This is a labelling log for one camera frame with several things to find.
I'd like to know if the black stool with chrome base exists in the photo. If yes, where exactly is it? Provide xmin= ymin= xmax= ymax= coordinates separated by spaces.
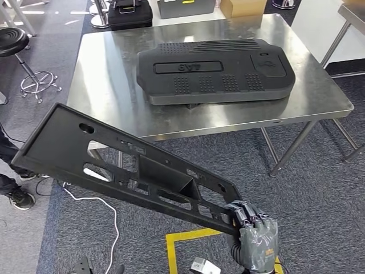
xmin=0 ymin=27 xmax=62 ymax=104

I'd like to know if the steel workbench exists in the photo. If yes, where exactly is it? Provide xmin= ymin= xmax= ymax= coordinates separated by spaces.
xmin=66 ymin=13 xmax=365 ymax=179

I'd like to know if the black engine cover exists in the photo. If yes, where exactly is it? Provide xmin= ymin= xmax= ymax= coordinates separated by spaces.
xmin=136 ymin=38 xmax=296 ymax=110

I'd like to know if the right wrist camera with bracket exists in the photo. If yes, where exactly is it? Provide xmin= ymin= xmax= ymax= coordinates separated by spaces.
xmin=189 ymin=257 xmax=222 ymax=274

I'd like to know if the white floor cable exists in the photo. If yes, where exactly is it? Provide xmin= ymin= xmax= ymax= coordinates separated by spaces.
xmin=62 ymin=181 xmax=120 ymax=274

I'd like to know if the grey laptop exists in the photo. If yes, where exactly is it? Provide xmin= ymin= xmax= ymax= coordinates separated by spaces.
xmin=157 ymin=0 xmax=216 ymax=19

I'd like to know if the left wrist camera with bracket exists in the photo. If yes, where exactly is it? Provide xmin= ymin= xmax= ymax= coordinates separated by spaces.
xmin=73 ymin=256 xmax=124 ymax=274

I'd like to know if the person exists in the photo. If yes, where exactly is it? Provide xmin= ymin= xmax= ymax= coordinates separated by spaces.
xmin=0 ymin=126 xmax=39 ymax=211

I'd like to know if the white panel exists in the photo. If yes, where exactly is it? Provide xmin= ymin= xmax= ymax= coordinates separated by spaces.
xmin=290 ymin=0 xmax=365 ymax=65

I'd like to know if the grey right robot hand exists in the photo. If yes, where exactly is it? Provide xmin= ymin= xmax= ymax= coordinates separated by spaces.
xmin=225 ymin=200 xmax=279 ymax=273

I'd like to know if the round metal post base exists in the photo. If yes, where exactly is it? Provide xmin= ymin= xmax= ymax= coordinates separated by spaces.
xmin=271 ymin=0 xmax=297 ymax=11

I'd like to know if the black carrying case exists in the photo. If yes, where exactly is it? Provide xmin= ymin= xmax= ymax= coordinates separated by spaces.
xmin=108 ymin=0 xmax=154 ymax=32

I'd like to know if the chrome stanchion base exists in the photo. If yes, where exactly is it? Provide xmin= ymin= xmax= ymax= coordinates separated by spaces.
xmin=89 ymin=0 xmax=111 ymax=30

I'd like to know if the cardboard box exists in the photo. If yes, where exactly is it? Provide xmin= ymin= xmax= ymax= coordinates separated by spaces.
xmin=220 ymin=0 xmax=268 ymax=19

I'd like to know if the yellow floor tape rectangle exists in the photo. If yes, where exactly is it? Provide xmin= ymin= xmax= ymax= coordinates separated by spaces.
xmin=165 ymin=228 xmax=285 ymax=274

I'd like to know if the long black plastic panel part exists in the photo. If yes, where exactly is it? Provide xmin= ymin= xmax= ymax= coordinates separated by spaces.
xmin=11 ymin=103 xmax=244 ymax=237

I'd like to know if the black remote controller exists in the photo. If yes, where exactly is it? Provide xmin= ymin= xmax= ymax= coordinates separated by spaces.
xmin=112 ymin=0 xmax=143 ymax=14

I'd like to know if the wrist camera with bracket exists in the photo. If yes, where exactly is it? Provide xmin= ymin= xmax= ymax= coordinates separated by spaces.
xmin=189 ymin=257 xmax=222 ymax=274
xmin=73 ymin=256 xmax=124 ymax=274

